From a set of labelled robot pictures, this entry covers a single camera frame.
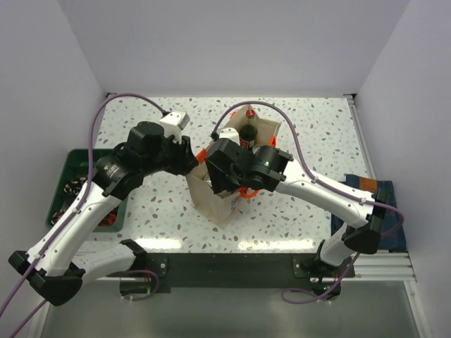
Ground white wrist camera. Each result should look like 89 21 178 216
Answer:
159 111 190 137
211 127 240 144

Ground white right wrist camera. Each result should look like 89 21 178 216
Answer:
211 127 240 144

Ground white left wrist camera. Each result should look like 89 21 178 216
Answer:
159 111 190 137

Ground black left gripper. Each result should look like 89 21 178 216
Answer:
142 130 199 176

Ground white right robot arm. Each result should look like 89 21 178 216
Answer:
205 138 393 277

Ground silver blue energy can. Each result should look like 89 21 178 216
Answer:
252 144 264 155

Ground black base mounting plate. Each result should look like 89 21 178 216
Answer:
109 253 355 299

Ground green compartment tray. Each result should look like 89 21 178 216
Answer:
46 149 128 232

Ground dark cola glass bottle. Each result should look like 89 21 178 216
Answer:
239 108 258 149

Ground dark blue denim cloth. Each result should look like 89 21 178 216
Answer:
342 174 407 252

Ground black white coiled cord upper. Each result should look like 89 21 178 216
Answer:
63 178 88 195

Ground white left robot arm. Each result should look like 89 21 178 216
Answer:
8 120 198 306

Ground beige canvas bag orange handles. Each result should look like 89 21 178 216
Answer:
186 104 281 229

